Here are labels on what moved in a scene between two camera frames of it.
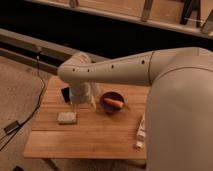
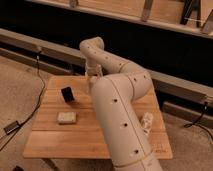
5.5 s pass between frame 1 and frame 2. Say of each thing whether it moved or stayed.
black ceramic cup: stayed
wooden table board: stayed
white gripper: moved
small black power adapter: stayed
